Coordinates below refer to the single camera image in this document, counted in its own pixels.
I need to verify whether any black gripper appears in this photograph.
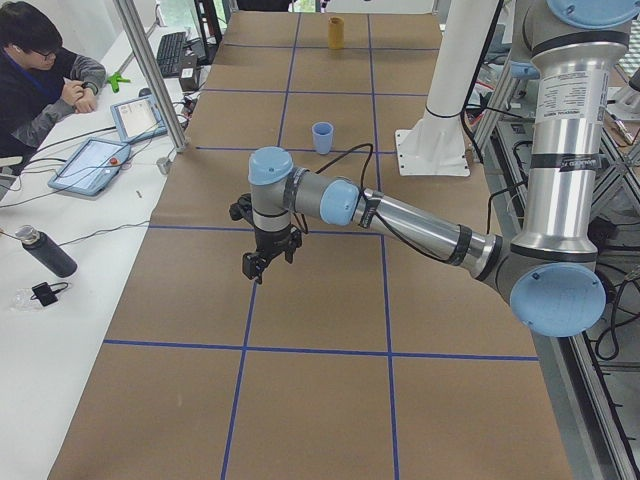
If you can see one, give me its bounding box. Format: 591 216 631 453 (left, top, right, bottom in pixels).
242 224 303 284

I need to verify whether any blue cup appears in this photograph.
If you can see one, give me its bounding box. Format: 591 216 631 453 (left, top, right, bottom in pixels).
311 121 334 155

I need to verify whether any yellow cup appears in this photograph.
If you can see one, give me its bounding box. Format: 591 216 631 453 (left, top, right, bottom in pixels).
327 16 345 50

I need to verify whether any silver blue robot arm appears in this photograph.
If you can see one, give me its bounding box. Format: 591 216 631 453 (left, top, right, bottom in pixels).
230 1 639 338

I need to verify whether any far teach pendant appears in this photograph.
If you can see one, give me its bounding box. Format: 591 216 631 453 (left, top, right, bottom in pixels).
110 95 167 144

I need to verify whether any teach pendant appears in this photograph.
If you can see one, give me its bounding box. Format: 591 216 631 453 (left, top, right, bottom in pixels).
110 95 167 144
47 137 131 197

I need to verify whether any near teach pendant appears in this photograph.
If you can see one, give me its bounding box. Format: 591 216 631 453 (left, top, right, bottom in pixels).
47 137 131 197

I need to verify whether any black keyboard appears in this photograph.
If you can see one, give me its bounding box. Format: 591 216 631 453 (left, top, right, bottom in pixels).
156 32 187 78

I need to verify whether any green clamp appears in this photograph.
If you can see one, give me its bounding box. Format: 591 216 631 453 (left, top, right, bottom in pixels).
107 71 131 93

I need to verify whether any small black adapter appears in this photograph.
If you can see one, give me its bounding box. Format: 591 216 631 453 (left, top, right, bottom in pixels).
31 282 70 307

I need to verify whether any dark water bottle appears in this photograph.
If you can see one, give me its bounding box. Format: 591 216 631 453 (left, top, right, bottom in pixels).
15 225 78 278

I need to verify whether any seated person in dark sweater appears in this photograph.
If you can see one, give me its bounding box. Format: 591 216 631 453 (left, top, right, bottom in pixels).
1 1 106 163

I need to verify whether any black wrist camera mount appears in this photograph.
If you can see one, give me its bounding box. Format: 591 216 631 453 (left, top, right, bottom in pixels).
229 193 254 226

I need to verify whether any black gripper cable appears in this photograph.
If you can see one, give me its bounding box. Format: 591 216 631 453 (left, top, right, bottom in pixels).
294 143 376 236

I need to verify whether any white pedestal column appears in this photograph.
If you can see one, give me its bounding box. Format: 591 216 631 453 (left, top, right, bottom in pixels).
395 0 500 177

